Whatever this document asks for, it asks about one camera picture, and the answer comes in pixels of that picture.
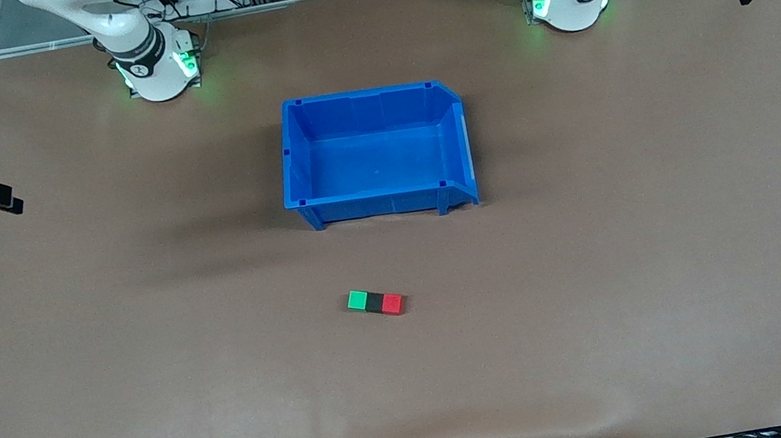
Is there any blue plastic storage bin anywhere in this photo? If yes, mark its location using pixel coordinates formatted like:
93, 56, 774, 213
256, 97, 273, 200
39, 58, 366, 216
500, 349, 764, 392
267, 72, 482, 241

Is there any brown table mat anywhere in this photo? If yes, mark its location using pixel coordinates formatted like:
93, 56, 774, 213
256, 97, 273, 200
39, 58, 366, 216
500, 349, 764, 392
0, 0, 781, 438

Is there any small red cube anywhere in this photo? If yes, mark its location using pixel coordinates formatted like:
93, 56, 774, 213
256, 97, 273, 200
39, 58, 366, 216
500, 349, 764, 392
380, 292, 407, 319

